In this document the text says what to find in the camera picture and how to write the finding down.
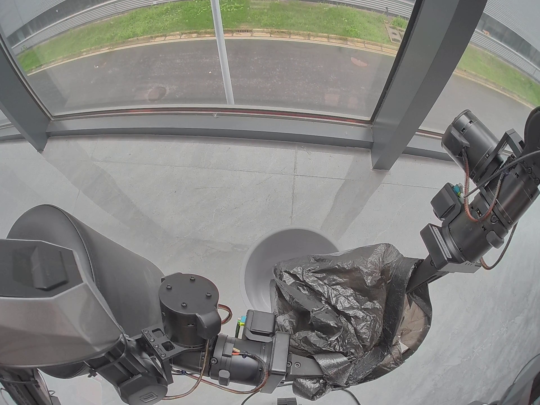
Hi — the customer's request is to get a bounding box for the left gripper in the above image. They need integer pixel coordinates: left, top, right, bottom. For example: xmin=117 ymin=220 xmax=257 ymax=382
xmin=210 ymin=332 xmax=329 ymax=395

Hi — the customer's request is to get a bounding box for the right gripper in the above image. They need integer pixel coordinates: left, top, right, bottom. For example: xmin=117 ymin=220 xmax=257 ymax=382
xmin=406 ymin=192 xmax=517 ymax=295

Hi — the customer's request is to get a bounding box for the black plastic bag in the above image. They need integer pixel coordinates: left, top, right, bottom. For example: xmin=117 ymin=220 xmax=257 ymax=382
xmin=270 ymin=243 xmax=433 ymax=400

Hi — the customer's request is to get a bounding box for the white trash bin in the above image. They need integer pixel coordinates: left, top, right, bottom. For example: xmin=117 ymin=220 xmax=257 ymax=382
xmin=238 ymin=227 xmax=340 ymax=311

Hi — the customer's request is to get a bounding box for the window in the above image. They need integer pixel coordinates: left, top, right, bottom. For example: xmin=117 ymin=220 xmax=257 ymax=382
xmin=0 ymin=0 xmax=540 ymax=172

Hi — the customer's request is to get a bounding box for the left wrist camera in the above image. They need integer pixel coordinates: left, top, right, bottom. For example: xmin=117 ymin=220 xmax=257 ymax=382
xmin=235 ymin=309 xmax=278 ymax=344

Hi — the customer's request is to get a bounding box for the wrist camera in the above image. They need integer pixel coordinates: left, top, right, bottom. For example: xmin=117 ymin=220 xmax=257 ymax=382
xmin=430 ymin=183 xmax=465 ymax=222
xmin=235 ymin=309 xmax=278 ymax=344

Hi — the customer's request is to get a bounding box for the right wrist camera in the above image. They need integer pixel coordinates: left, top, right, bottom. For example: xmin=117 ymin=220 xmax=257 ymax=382
xmin=430 ymin=183 xmax=465 ymax=222

